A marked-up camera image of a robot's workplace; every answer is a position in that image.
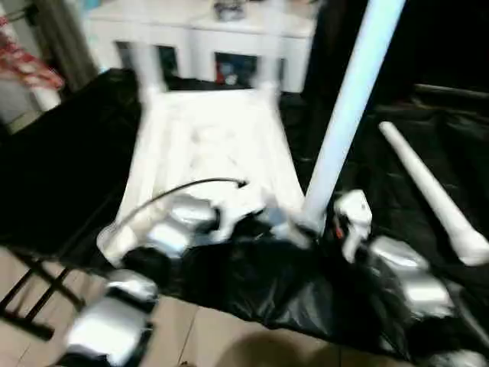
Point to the white plastic table leg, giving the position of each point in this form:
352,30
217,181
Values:
272,49
147,65
431,187
351,95

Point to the dark patterned object on cabinet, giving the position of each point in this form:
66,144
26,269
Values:
229,9

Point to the black metal frame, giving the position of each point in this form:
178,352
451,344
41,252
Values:
454,91

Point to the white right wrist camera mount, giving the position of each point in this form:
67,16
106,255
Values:
355,214

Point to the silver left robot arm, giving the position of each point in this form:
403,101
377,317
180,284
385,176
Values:
126,298

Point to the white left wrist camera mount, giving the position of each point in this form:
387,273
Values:
233,218

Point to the black work surface mat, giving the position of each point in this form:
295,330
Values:
57,160

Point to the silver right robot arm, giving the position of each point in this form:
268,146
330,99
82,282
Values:
416,283

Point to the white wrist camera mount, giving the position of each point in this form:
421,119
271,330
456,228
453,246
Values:
233,218
355,214

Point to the grey curtain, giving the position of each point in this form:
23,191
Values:
68,42

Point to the white glass door cabinet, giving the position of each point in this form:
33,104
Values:
198,30

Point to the red clothes hangers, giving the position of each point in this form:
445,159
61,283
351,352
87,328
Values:
26,61

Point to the white plastic table top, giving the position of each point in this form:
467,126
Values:
214,130

